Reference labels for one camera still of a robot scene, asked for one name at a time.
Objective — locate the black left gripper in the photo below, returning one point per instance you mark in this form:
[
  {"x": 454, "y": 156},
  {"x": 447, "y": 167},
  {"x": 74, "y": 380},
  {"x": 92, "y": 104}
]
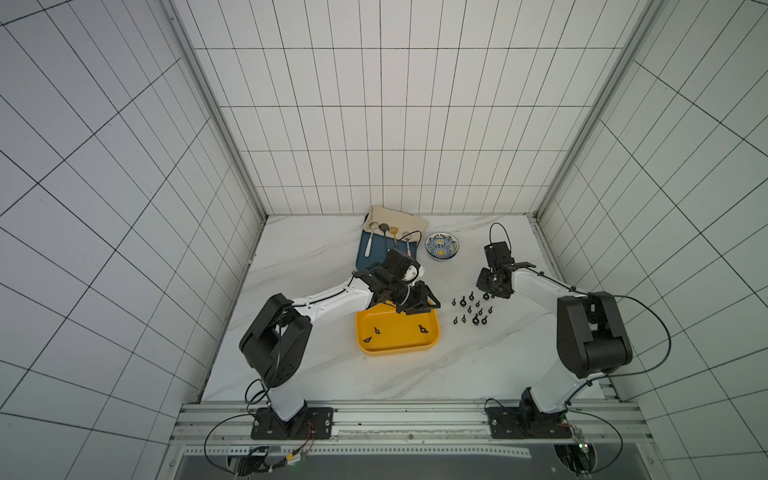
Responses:
[{"x": 418, "y": 306}]

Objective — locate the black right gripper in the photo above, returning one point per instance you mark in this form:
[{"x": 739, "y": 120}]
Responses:
[{"x": 491, "y": 281}]

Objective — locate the yellow plastic storage box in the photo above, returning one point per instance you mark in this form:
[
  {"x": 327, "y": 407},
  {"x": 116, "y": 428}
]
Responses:
[{"x": 400, "y": 333}]

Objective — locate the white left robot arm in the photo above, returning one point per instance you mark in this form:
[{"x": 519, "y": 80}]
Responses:
[{"x": 275, "y": 343}]

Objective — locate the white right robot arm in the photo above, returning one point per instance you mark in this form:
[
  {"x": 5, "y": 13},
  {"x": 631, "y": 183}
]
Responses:
[{"x": 591, "y": 338}]

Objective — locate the dark teal tray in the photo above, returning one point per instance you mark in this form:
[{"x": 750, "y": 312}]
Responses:
[{"x": 373, "y": 248}]

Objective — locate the beige cloth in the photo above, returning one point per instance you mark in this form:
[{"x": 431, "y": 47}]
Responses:
[{"x": 403, "y": 221}]

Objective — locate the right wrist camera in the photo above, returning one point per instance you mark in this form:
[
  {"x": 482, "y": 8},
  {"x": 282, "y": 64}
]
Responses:
[{"x": 498, "y": 255}]

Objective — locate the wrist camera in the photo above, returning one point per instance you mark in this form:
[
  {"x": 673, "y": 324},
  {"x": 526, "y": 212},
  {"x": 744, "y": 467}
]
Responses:
[
  {"x": 402, "y": 267},
  {"x": 498, "y": 255}
]

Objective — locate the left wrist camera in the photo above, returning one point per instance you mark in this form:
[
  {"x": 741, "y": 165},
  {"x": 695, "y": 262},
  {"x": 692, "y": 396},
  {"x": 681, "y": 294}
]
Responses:
[{"x": 402, "y": 267}]

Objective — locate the pink handled spoon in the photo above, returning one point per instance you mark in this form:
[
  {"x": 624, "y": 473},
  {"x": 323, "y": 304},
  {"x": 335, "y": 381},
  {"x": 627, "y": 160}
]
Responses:
[{"x": 406, "y": 238}]

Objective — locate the white handled spoon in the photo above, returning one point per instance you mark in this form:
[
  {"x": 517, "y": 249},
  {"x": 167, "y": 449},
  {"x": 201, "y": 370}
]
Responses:
[{"x": 372, "y": 228}]

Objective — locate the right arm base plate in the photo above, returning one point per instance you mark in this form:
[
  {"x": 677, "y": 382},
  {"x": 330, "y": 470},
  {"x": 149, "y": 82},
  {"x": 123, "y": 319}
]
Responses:
[{"x": 525, "y": 421}]

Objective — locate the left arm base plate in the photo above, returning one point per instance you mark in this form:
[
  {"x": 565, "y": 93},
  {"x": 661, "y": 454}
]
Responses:
[{"x": 312, "y": 422}]

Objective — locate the aluminium rail frame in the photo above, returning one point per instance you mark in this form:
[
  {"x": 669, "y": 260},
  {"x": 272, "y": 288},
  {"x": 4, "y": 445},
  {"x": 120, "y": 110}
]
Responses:
[{"x": 419, "y": 439}]

